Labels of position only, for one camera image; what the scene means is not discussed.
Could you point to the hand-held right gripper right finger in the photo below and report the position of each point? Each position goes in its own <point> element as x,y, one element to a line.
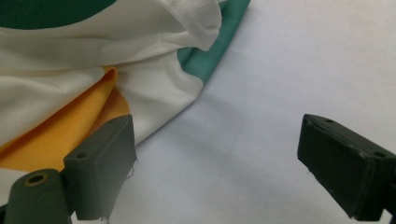
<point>342,165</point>

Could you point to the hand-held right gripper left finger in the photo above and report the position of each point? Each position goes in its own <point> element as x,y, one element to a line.
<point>99,168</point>

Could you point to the pale blue table mat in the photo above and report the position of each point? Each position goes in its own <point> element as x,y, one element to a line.
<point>264,93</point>

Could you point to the white canvas tote bag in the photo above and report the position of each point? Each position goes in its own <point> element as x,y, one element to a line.
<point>93,56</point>

